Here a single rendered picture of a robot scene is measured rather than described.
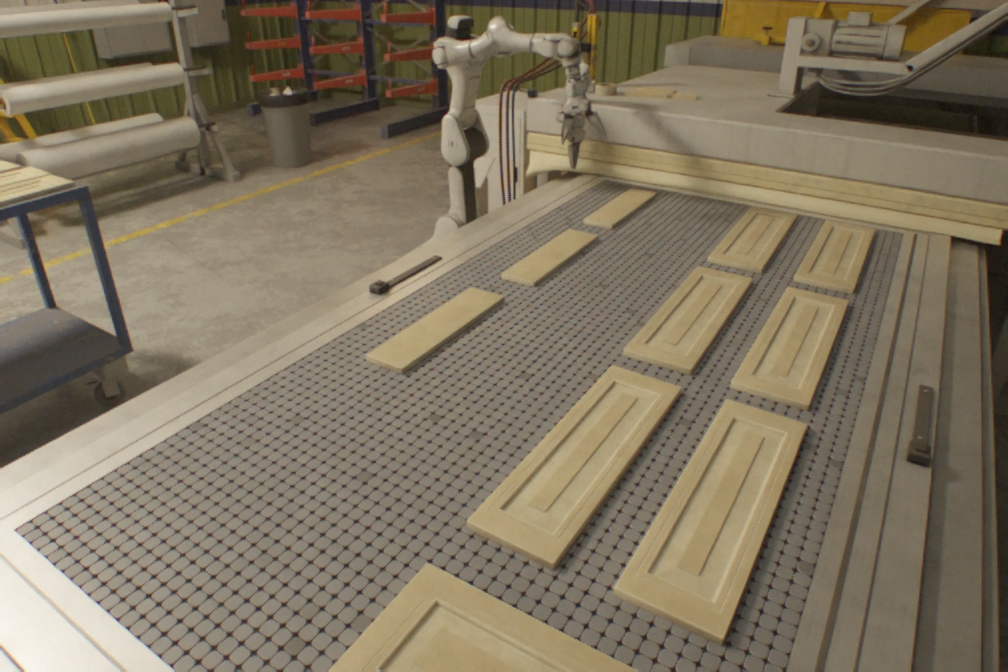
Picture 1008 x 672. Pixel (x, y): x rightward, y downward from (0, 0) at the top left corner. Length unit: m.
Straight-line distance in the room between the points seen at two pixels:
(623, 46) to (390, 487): 7.02
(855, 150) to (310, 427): 2.44
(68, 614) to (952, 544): 1.61
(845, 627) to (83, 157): 5.73
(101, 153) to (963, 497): 5.81
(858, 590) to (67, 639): 1.33
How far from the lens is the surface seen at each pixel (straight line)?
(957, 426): 1.96
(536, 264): 2.35
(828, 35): 3.97
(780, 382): 1.86
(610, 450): 1.53
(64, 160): 6.04
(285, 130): 6.95
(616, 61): 8.11
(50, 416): 3.70
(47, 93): 6.01
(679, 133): 3.34
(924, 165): 3.18
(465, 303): 2.08
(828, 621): 1.33
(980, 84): 5.39
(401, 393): 1.72
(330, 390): 1.77
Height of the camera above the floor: 1.84
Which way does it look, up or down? 27 degrees down
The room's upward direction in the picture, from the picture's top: straight up
